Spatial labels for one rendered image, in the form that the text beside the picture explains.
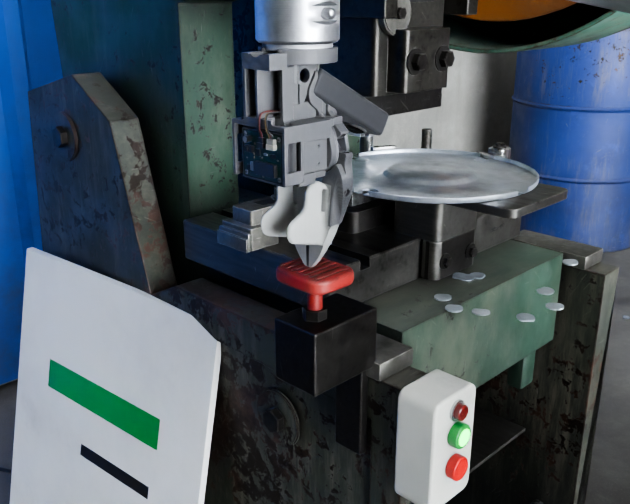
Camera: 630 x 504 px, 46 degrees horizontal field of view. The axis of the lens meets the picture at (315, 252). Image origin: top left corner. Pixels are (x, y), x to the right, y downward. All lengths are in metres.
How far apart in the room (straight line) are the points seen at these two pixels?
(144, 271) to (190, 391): 0.20
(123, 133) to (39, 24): 0.93
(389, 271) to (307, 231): 0.30
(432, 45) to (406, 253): 0.28
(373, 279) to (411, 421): 0.23
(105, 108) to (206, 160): 0.17
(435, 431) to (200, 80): 0.61
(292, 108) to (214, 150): 0.50
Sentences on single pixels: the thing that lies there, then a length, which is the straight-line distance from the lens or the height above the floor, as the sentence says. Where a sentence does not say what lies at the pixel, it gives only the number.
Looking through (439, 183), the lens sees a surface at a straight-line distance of 0.99.
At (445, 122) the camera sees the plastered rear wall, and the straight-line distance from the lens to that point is 3.32.
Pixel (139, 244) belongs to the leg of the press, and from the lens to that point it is 1.15.
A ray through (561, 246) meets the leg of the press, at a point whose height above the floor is 0.64.
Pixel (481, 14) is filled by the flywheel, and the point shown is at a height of 0.98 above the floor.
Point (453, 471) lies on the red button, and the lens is 0.84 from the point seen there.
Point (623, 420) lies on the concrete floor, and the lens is 2.07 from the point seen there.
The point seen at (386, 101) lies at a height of 0.88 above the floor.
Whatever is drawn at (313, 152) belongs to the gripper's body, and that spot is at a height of 0.89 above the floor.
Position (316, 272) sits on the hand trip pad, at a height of 0.76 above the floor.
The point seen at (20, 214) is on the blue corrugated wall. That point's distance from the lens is 2.07.
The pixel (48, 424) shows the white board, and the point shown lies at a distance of 1.43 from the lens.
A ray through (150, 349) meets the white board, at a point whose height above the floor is 0.51.
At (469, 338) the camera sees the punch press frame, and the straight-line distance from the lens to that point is 1.02.
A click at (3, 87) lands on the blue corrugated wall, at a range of 2.01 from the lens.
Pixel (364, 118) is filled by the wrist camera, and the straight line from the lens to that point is 0.74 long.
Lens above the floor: 1.03
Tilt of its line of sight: 20 degrees down
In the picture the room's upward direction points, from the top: straight up
